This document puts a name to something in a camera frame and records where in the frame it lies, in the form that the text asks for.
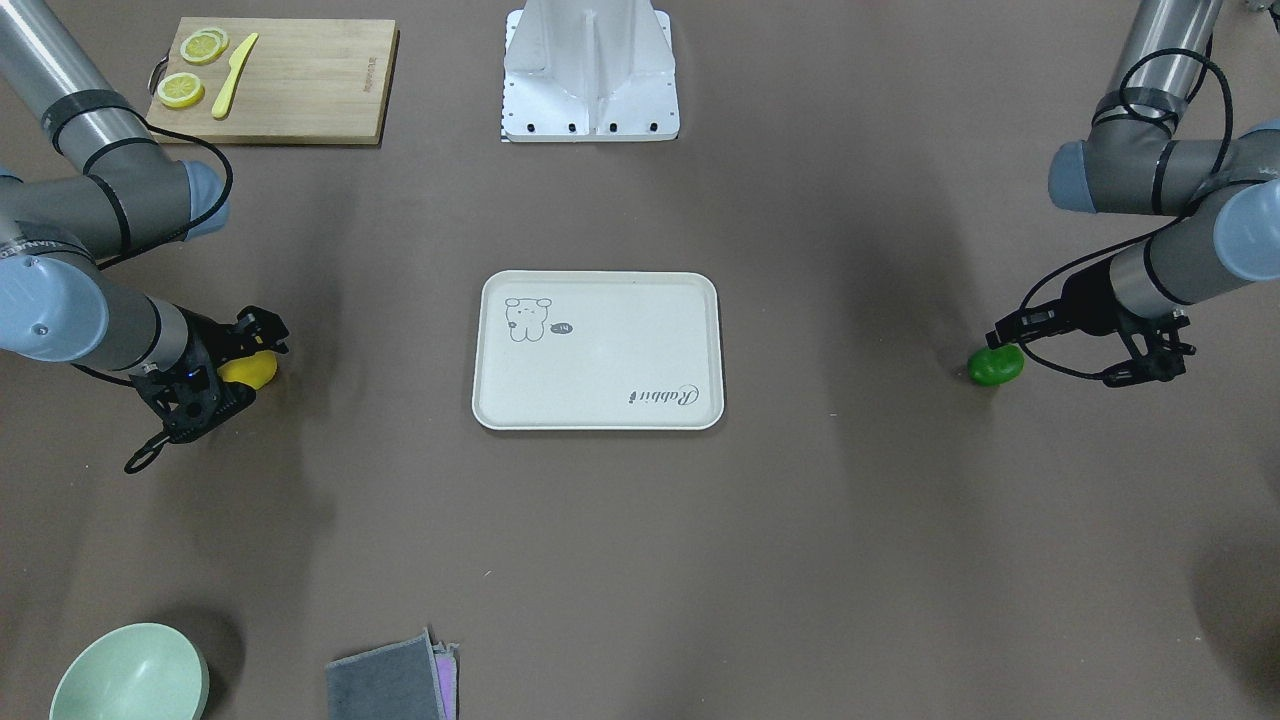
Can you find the lemon slice back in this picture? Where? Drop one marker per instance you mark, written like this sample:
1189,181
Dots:
204,45

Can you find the lemon slice front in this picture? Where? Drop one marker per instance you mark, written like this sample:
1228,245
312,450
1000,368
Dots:
180,90

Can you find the green lime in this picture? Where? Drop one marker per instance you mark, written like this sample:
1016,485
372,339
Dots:
991,367

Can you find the lemon slice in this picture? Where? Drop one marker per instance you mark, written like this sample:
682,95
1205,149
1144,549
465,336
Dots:
204,45
180,90

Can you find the bamboo cutting board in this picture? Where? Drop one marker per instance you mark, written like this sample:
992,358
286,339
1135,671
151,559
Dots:
305,82

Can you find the mint green bowl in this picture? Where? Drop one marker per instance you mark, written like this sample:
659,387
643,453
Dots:
138,671

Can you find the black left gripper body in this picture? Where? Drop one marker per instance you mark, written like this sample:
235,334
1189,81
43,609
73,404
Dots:
1085,302

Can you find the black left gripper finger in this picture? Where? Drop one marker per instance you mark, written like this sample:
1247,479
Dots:
1029,324
1156,353

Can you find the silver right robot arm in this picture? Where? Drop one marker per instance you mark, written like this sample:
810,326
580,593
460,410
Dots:
126,198

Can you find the yellow lemon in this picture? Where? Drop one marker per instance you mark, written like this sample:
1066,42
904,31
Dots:
254,371

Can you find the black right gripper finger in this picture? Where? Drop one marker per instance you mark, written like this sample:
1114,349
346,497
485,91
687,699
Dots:
256,330
191,410

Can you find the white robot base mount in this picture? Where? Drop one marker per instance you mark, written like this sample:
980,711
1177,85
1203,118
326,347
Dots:
589,71

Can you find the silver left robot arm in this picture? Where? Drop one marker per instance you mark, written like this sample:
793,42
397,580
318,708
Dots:
1162,144

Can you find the yellow plastic knife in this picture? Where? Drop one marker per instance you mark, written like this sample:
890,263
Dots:
220,108

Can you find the purple folded cloth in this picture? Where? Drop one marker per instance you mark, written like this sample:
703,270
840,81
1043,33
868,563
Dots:
447,671

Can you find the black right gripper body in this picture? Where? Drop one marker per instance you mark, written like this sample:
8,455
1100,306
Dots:
213,338

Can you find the grey folded cloth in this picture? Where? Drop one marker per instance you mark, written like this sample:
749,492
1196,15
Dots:
397,681

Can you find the cream rabbit print tray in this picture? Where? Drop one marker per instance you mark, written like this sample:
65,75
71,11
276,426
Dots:
598,351

